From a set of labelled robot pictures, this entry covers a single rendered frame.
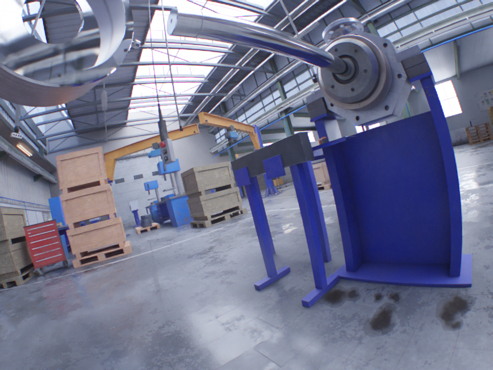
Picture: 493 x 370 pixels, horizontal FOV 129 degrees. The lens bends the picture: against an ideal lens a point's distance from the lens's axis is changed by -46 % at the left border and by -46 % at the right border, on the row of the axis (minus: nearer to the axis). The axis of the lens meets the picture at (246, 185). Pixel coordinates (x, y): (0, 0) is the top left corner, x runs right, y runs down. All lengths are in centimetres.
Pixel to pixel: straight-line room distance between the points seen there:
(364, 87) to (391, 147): 39
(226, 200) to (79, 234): 328
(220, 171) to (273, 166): 409
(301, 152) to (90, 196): 391
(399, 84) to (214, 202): 444
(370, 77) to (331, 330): 108
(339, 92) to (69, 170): 436
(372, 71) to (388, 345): 107
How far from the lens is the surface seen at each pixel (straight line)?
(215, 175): 509
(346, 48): 108
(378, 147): 127
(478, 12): 788
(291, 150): 107
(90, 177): 446
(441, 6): 858
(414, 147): 122
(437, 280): 124
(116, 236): 429
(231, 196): 520
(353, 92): 102
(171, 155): 116
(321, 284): 124
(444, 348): 93
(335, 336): 100
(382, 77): 103
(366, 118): 116
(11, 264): 459
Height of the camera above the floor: 69
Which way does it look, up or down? level
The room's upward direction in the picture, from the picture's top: 14 degrees counter-clockwise
